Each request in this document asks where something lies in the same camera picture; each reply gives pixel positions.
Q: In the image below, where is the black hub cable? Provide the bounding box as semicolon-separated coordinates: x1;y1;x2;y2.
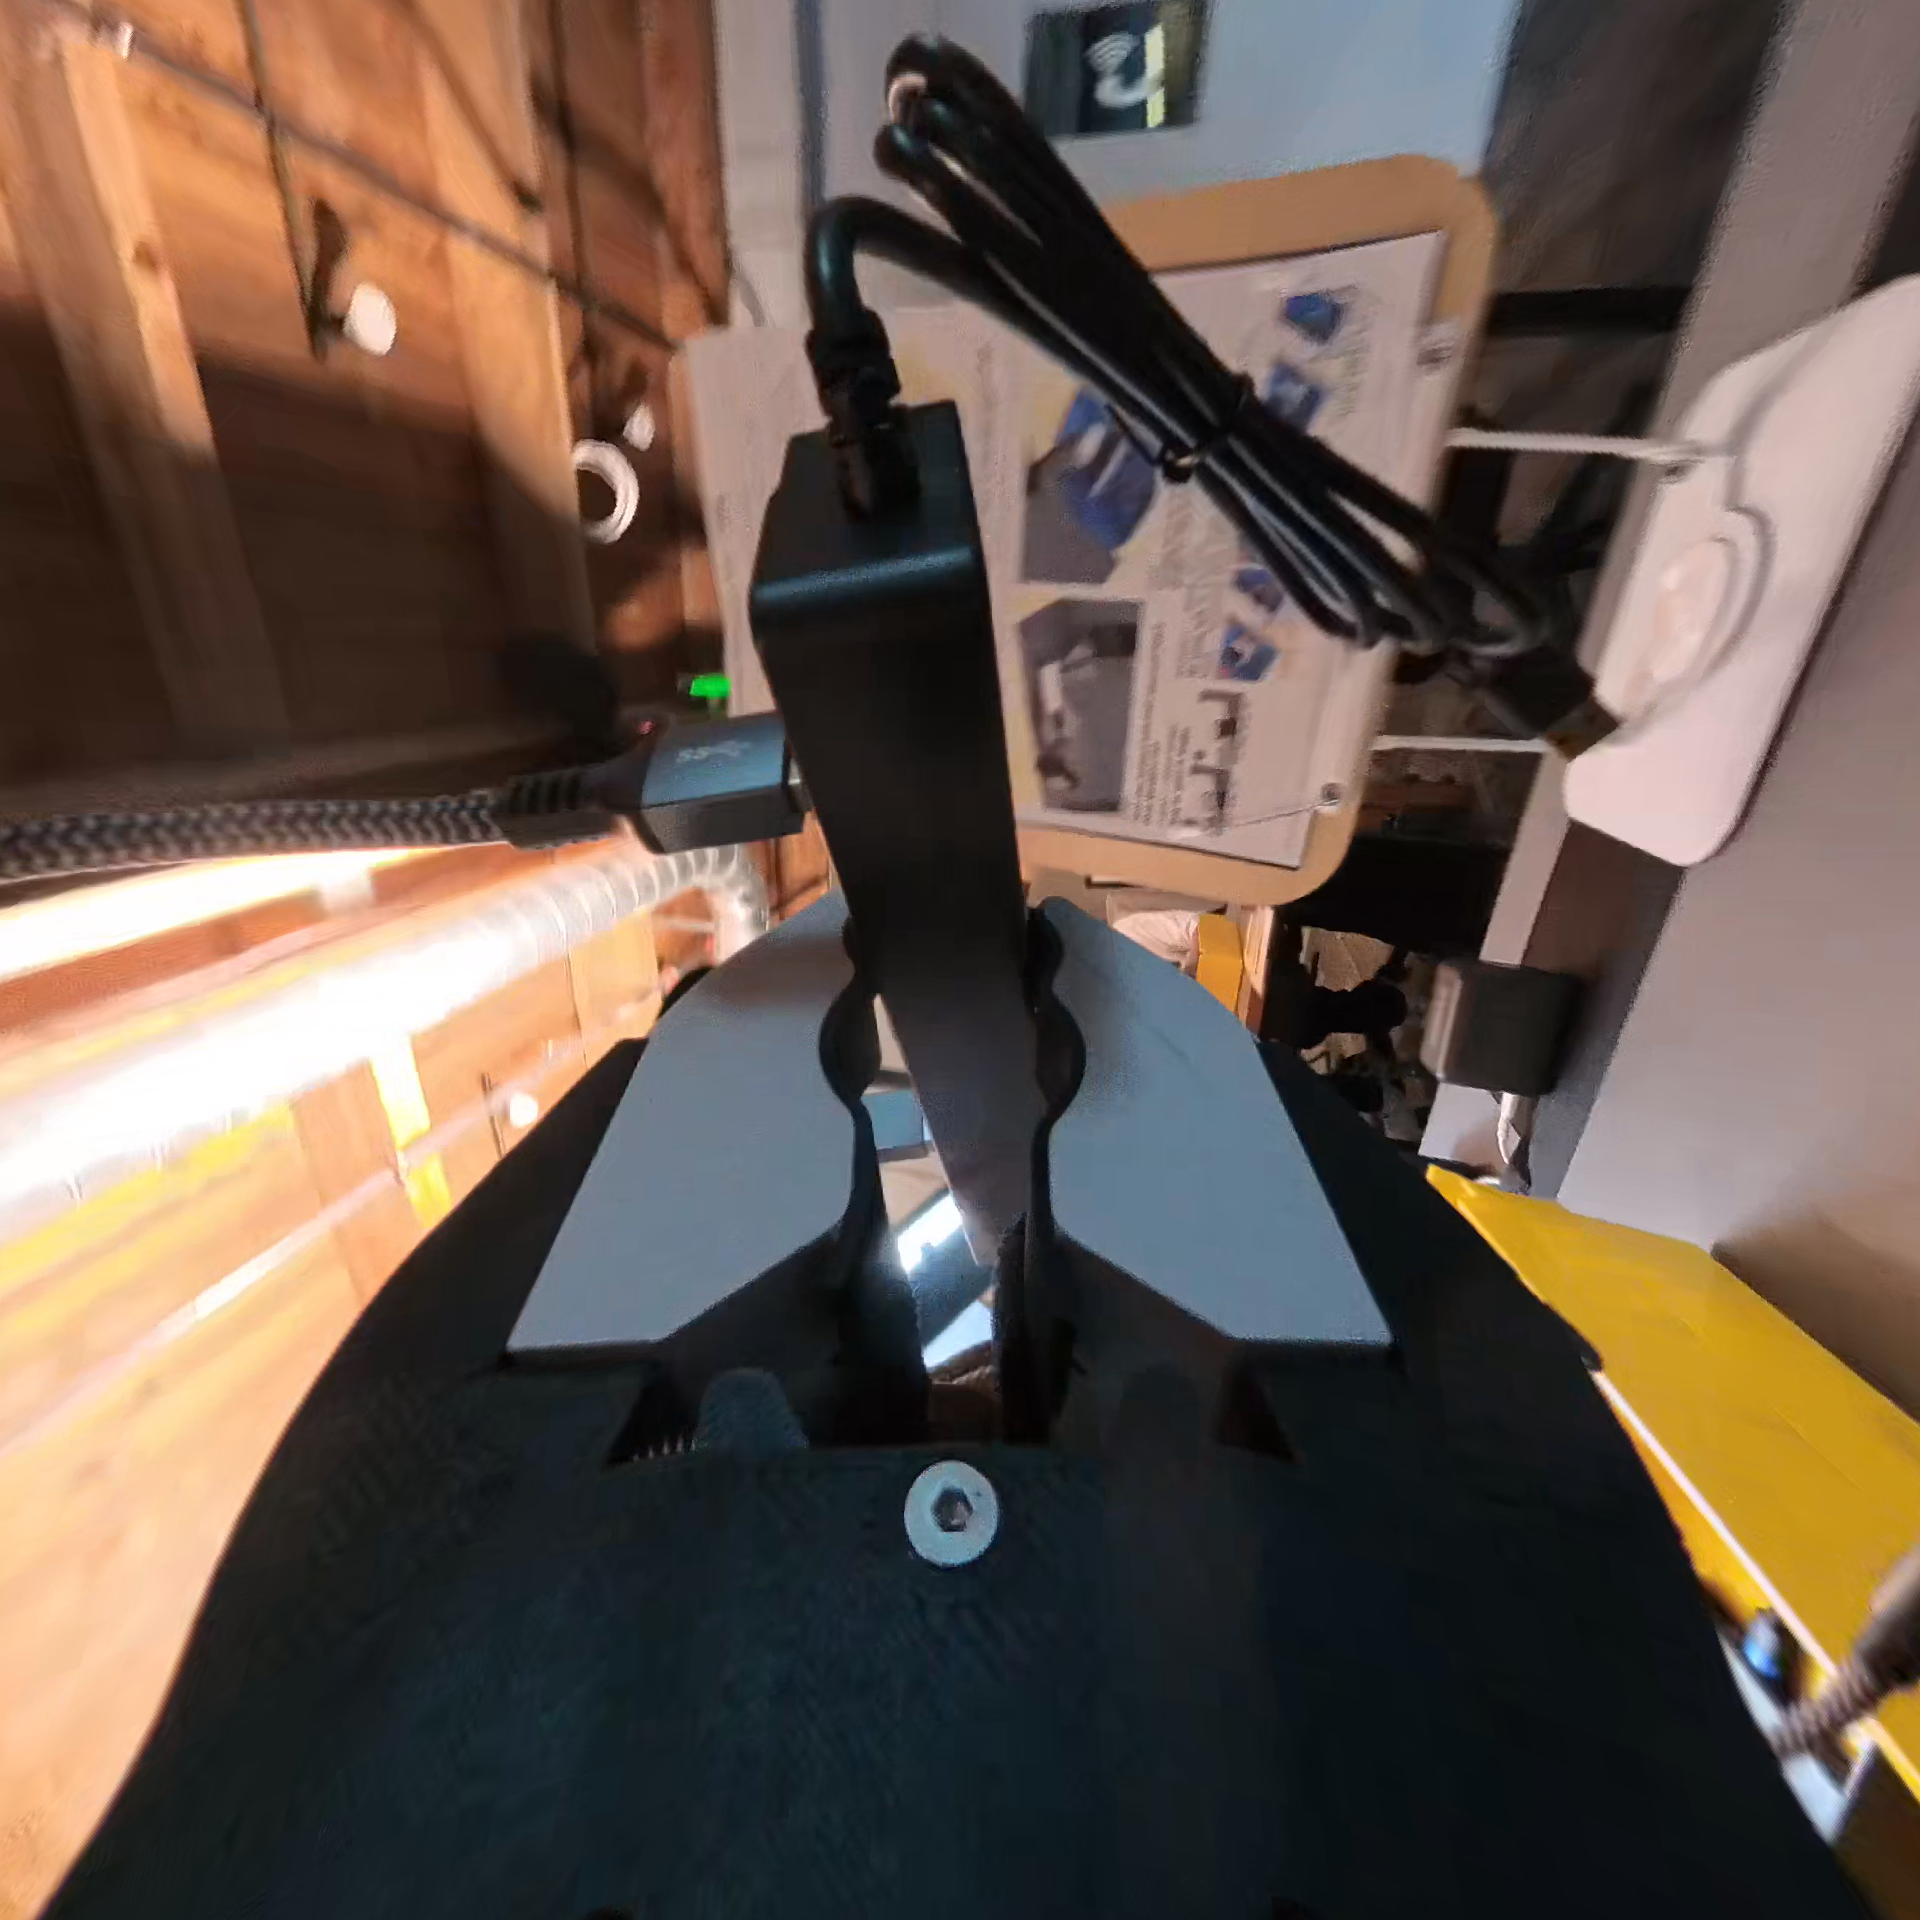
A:
803;32;1624;763

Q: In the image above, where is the black charger box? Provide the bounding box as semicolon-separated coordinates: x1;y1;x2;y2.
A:
1418;960;1583;1099

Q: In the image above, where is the yellow plastic bin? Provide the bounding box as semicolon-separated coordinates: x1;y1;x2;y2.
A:
1422;1161;1920;1920

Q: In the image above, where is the silver air duct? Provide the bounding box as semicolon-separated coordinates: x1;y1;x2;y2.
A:
0;840;771;1217

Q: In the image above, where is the white sheet stand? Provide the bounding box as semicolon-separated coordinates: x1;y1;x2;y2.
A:
1446;277;1920;868

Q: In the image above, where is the wooden display board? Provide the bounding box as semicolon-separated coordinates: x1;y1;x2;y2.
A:
672;154;1502;913

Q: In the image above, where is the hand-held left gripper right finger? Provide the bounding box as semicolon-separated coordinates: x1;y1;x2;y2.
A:
1035;896;1397;1356

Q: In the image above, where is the black phone icon sign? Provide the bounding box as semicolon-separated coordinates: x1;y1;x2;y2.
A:
1024;0;1208;139

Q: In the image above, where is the white coiled cable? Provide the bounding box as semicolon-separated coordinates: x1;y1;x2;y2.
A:
570;434;646;544

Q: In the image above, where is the black long usb hub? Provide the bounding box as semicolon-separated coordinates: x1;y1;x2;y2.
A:
748;397;1052;1273

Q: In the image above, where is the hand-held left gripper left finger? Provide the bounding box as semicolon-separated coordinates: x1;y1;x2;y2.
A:
507;896;880;1356

